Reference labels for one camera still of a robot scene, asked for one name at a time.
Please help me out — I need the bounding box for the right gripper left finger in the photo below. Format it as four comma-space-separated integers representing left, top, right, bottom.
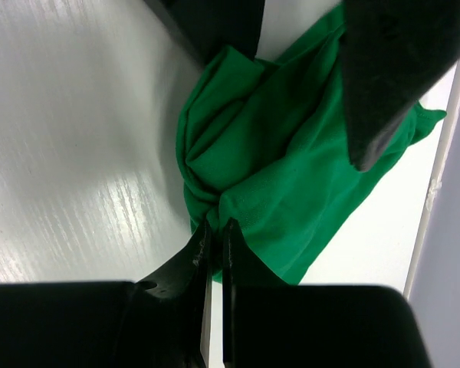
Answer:
0, 224, 212, 367

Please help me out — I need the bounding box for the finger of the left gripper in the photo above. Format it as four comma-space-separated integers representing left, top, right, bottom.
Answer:
340, 0, 460, 172
145, 0, 265, 64

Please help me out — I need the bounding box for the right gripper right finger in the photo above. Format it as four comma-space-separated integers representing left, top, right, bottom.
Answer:
222, 219, 432, 367

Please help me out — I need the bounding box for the green t shirt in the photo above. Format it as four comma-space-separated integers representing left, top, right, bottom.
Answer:
176, 6, 445, 284

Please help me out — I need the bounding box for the aluminium table rail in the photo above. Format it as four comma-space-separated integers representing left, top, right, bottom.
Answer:
403, 60, 460, 299

